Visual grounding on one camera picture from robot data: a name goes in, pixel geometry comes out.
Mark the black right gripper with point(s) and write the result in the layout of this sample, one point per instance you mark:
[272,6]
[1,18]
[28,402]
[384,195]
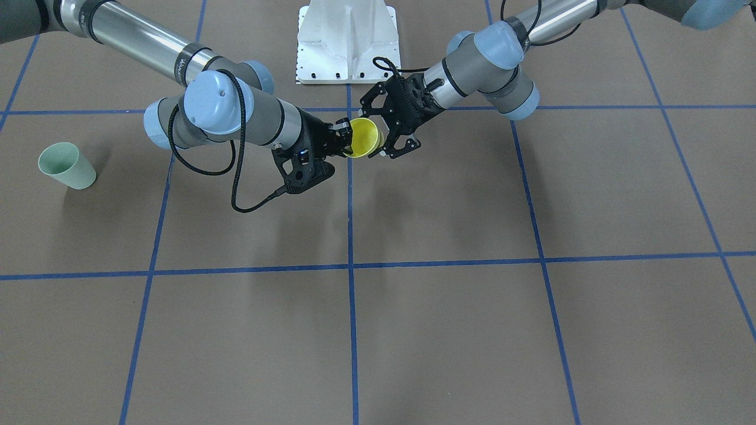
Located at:
[315,135]

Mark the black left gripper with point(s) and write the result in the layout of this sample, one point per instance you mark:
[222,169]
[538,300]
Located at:
[406,108]

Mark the yellow plastic cup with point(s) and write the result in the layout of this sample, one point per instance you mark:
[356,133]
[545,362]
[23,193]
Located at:
[366,138]

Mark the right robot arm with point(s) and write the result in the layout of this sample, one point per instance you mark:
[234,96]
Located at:
[223,100]

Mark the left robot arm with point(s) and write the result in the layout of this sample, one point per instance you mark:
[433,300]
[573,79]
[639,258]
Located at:
[488,62]

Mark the green plastic cup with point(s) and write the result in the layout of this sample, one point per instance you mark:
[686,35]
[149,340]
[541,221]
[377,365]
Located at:
[65,163]

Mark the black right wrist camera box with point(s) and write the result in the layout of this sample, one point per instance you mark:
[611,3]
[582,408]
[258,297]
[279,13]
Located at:
[301,170]

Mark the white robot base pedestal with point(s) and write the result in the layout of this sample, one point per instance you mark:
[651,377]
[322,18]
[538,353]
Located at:
[338,40]

